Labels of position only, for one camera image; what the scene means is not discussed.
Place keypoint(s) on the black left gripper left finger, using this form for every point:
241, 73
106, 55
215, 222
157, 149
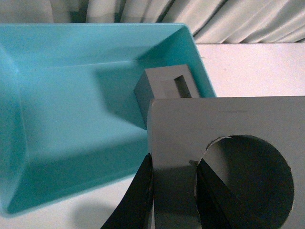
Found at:
135, 209

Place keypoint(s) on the gray block with rectangular slot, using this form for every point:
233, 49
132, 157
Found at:
169, 82

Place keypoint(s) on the blue plastic box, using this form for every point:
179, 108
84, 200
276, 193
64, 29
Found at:
69, 117

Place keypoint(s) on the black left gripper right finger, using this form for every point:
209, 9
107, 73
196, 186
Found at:
218, 206

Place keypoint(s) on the white pleated curtain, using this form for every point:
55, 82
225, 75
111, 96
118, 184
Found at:
210, 21

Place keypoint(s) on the gray block with round hole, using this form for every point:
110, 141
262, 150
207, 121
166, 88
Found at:
255, 145

